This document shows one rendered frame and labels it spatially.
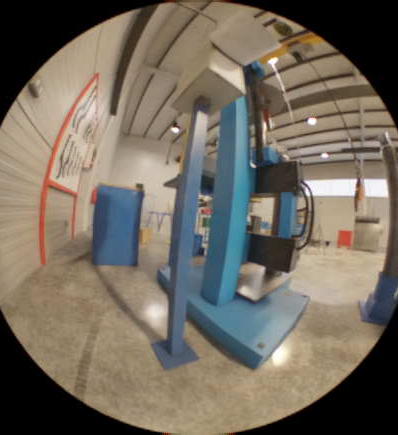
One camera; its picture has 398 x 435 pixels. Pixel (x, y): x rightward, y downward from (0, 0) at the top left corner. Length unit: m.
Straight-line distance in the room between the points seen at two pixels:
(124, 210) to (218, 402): 1.75
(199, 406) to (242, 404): 0.16
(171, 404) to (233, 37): 1.43
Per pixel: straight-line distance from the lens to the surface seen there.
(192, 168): 0.47
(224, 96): 0.68
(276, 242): 0.90
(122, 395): 0.70
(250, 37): 0.79
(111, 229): 1.71
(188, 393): 0.70
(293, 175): 0.92
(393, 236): 1.59
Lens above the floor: 0.66
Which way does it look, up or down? 1 degrees up
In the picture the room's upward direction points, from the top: 7 degrees clockwise
